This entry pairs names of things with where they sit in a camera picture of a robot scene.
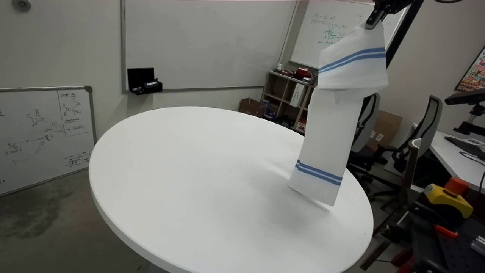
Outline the black keyboard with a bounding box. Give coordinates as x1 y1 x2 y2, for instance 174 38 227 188
444 135 485 160

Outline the large cardboard box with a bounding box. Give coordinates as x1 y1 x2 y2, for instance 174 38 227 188
365 110 403 152

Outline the framed whiteboard with black sketches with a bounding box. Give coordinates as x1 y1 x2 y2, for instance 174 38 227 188
0 86 97 197

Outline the clamp with orange handles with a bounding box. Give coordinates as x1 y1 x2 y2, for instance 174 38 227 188
390 223 459 273

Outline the wooden cubby shelf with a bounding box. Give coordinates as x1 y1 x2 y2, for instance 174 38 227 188
261 70 317 135

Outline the colourful framed picture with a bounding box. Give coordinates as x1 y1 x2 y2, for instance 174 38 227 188
454 45 485 93

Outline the black stand pole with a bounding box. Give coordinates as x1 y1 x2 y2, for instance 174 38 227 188
385 0 426 69

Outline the white book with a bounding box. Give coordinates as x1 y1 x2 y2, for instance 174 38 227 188
289 83 306 108

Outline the black cable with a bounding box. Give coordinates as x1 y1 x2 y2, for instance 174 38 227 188
459 151 485 195

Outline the row of office chairs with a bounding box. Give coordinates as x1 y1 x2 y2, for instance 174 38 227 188
346 92 444 202

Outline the white cloth with blue stripes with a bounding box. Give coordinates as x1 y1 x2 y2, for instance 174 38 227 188
288 22 390 207

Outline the small cardboard box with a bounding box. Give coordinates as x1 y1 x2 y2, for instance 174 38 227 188
238 97 268 118

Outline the black marker holder box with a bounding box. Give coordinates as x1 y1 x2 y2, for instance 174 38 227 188
127 67 163 96

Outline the wall whiteboard with green writing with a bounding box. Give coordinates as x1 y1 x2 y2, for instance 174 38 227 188
289 0 408 71

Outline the white desk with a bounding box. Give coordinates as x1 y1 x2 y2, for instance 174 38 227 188
411 122 485 195

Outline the yellow emergency stop button box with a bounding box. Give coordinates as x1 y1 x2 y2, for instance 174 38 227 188
422 177 474 221

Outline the brown post with white cap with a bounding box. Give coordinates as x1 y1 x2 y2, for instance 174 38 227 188
400 138 422 207

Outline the large blank wall whiteboard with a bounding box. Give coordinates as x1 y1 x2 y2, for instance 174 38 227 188
120 0 300 94

